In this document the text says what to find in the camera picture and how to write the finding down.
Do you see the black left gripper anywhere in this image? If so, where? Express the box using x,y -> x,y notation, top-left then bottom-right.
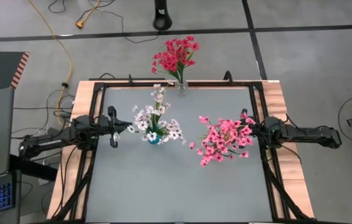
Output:
100,106 -> 133,149

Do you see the clear glass vase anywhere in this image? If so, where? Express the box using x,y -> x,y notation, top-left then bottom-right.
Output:
174,79 -> 189,91

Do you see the black desk foot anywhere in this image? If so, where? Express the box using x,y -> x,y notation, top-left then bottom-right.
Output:
9,154 -> 59,182

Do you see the black round stand base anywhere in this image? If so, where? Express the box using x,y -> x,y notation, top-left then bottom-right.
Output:
152,0 -> 173,31

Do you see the black metal table frame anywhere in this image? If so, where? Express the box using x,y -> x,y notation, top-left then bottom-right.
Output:
46,73 -> 315,224

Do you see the long yellow cable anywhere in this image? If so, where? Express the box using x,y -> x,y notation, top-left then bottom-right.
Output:
27,0 -> 73,124

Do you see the thin black cable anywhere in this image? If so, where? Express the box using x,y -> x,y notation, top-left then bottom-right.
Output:
12,106 -> 59,111

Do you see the yellow cable with plug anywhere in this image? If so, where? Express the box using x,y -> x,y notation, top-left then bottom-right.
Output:
75,0 -> 102,29

